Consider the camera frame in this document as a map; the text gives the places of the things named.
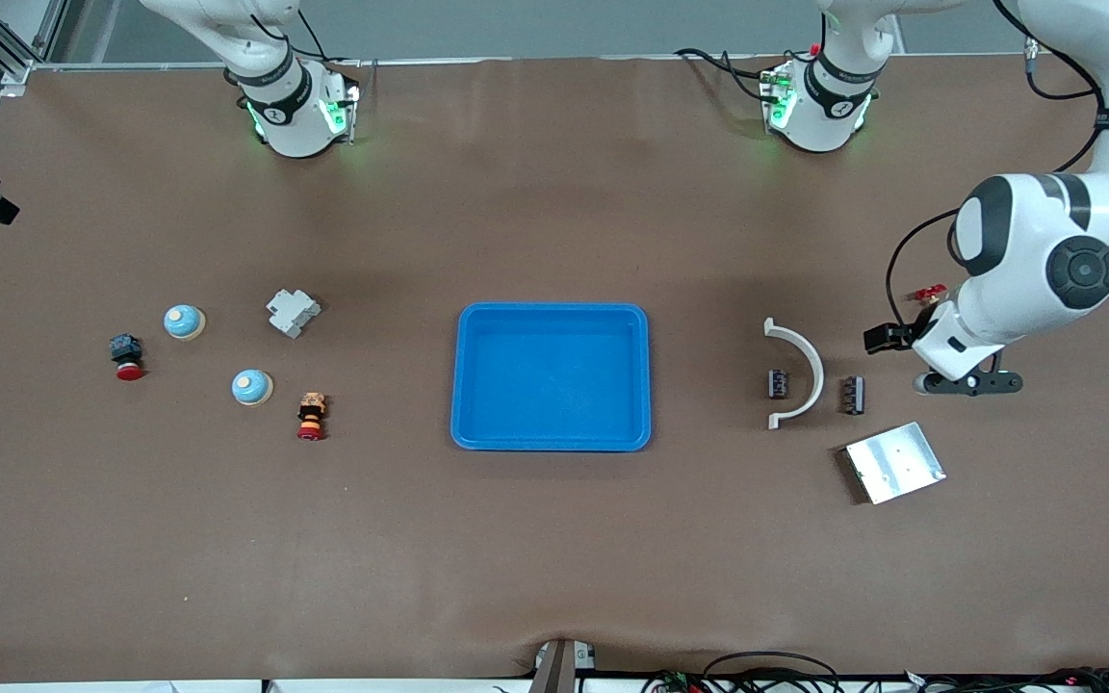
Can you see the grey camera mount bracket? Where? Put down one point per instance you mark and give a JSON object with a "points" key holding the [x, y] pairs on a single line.
{"points": [[559, 669]]}

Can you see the silver metal plate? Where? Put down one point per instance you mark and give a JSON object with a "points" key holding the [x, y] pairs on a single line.
{"points": [[896, 462]]}

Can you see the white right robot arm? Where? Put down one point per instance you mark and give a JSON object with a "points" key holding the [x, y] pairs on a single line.
{"points": [[285, 106]]}

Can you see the white table edge rail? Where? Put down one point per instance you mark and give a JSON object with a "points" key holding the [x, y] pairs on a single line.
{"points": [[54, 689]]}

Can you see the brown table mat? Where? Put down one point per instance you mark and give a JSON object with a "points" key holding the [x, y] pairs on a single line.
{"points": [[554, 558]]}

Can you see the grey plastic rail module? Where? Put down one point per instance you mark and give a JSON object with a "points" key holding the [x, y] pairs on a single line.
{"points": [[293, 314]]}

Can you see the yellow red emergency stop button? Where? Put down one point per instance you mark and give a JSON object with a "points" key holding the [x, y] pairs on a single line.
{"points": [[312, 414]]}

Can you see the blue plastic tray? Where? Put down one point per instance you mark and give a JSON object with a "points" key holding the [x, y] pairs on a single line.
{"points": [[554, 385]]}

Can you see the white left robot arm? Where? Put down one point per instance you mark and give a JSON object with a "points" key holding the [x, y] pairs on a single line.
{"points": [[1026, 241]]}

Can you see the blue bell with cream base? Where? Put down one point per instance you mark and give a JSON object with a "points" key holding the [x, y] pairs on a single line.
{"points": [[251, 387], [183, 320]]}

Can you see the white curved plastic bracket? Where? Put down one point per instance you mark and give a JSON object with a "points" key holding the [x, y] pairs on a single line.
{"points": [[819, 377]]}

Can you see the black red emergency stop button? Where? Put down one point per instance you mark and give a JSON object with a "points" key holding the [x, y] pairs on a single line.
{"points": [[126, 351]]}

